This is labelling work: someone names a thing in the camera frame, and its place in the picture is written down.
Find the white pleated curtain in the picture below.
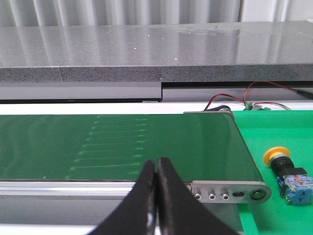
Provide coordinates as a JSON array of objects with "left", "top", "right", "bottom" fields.
[{"left": 0, "top": 0, "right": 313, "bottom": 27}]

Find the green conveyor belt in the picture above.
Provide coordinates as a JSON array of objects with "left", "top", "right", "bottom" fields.
[{"left": 0, "top": 113, "right": 262, "bottom": 181}]

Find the bright green tray mat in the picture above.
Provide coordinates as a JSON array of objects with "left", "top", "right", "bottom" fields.
[{"left": 234, "top": 110, "right": 313, "bottom": 235}]

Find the red black wire pair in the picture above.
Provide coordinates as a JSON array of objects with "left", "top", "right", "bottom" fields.
[{"left": 204, "top": 80, "right": 313, "bottom": 111}]

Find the green terminal connector board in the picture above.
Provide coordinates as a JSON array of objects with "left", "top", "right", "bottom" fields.
[{"left": 244, "top": 102, "right": 270, "bottom": 111}]

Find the grey granite slab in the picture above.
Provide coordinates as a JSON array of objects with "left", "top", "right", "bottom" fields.
[{"left": 0, "top": 21, "right": 313, "bottom": 83}]

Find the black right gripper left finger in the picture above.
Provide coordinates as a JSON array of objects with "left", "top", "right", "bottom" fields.
[{"left": 89, "top": 160, "right": 157, "bottom": 235}]

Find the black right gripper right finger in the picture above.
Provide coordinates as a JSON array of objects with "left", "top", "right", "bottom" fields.
[{"left": 157, "top": 157, "right": 237, "bottom": 235}]

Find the yellow push button switch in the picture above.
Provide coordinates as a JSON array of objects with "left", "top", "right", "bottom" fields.
[{"left": 263, "top": 146, "right": 313, "bottom": 206}]

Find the aluminium conveyor frame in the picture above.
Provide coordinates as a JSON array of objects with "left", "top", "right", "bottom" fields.
[{"left": 0, "top": 112, "right": 271, "bottom": 204}]

